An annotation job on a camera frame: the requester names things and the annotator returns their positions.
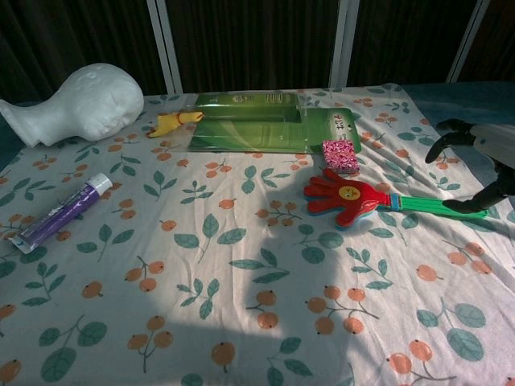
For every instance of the green blister package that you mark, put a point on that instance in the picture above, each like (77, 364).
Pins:
(249, 128)

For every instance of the floral print tablecloth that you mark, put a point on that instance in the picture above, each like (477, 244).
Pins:
(241, 281)

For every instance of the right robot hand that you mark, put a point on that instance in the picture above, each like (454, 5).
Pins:
(491, 138)

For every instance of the red hand clapper toy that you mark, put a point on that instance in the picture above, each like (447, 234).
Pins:
(350, 201)

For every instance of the white foam mannequin head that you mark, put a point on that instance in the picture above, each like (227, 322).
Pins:
(92, 100)

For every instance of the pink patterned small box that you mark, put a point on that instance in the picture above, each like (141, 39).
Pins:
(340, 154)

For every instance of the white double frame post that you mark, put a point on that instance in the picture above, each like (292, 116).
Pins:
(165, 44)

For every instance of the purple toothpaste tube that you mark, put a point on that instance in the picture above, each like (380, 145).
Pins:
(60, 213)

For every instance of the yellow rubber chicken toy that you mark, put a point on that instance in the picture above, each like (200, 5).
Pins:
(169, 124)

